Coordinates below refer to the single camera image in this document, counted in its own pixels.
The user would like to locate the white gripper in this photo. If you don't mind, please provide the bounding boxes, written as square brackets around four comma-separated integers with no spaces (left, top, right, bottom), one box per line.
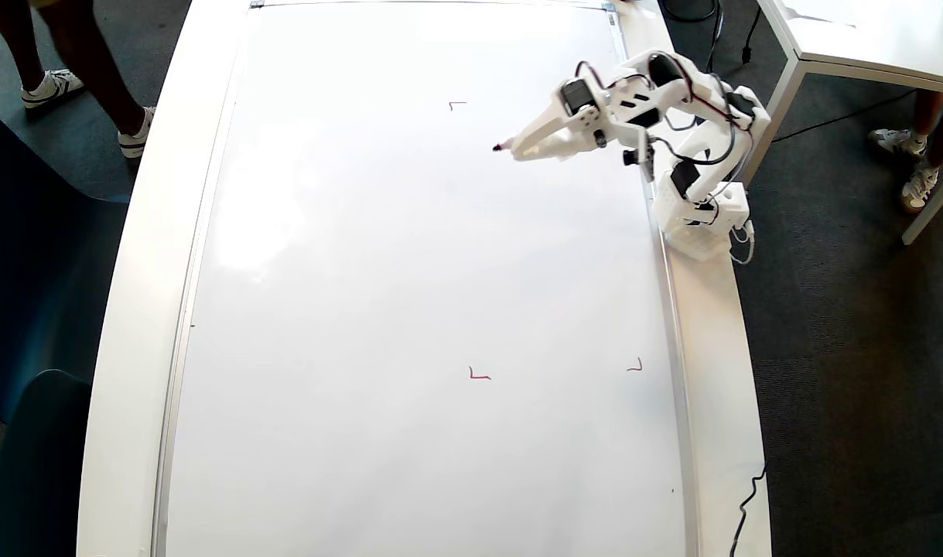
[510,77,648,162]

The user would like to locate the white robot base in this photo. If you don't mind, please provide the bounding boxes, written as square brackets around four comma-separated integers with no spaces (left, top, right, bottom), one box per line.
[653,172,750,261]

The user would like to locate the large white whiteboard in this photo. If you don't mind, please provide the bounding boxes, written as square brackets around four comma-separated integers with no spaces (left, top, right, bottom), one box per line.
[150,0,700,557]

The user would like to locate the white side table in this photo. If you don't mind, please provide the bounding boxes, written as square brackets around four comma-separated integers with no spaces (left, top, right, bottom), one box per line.
[738,0,943,245]

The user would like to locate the white sneaker with grey patches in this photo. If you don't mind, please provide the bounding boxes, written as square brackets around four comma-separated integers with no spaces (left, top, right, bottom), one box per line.
[900,164,942,214]
[867,128,928,161]

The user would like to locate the white sneaker with dark stripes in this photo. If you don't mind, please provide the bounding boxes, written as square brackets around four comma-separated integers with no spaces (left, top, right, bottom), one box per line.
[118,106,156,159]
[20,68,85,109]

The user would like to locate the dark blue chair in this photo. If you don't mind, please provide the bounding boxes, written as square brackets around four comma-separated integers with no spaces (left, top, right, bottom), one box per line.
[0,370,93,557]
[0,104,132,422]

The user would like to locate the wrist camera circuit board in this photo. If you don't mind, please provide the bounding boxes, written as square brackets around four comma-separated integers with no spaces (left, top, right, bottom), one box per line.
[623,143,658,184]

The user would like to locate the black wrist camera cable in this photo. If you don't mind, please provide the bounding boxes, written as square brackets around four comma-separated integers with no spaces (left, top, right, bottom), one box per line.
[649,73,739,168]

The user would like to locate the black looped cable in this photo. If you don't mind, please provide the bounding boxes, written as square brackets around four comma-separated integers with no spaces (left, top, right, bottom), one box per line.
[661,0,719,23]

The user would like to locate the black adapter cable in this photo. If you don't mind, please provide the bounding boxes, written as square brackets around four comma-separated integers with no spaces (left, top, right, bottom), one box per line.
[707,0,724,74]

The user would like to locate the white base cable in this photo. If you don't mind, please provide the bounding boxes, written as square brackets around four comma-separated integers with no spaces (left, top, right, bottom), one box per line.
[730,220,755,265]

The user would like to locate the black cable with plug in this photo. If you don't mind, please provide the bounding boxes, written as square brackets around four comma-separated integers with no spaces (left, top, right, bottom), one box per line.
[740,8,763,65]

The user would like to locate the black floor cable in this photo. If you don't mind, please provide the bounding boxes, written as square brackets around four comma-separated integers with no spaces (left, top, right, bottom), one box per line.
[773,87,919,145]

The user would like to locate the black cable on table edge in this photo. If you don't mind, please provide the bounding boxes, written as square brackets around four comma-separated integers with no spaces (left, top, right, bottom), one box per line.
[730,463,767,557]

